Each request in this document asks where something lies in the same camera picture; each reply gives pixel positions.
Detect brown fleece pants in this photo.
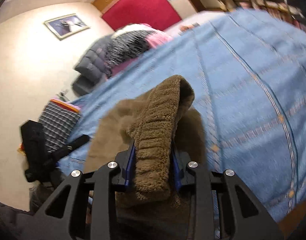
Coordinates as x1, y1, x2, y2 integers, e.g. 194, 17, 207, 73
84, 75, 205, 229

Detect plaid checked pillow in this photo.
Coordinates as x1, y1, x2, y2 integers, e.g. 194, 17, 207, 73
38, 101, 81, 153

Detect orange pink folded cloth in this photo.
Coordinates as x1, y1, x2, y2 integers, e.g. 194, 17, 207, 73
50, 99, 80, 113

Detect grey upholstered headboard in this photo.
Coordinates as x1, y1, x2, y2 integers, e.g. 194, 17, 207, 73
72, 35, 111, 96

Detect leopard print cloth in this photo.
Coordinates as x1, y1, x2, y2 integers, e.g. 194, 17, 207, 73
104, 24, 157, 79

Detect framed wedding photo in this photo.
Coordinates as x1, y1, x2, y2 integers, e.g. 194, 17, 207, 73
43, 14, 90, 41

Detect pink folded blanket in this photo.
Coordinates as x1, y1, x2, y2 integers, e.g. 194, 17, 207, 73
113, 29, 172, 76

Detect blue patterned bed quilt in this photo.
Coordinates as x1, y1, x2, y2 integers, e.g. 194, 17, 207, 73
69, 9, 306, 221

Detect red padded wardrobe door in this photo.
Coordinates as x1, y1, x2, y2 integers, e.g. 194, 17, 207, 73
101, 0, 182, 30

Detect wall power socket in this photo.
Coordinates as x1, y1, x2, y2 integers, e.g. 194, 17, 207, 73
57, 89, 69, 102

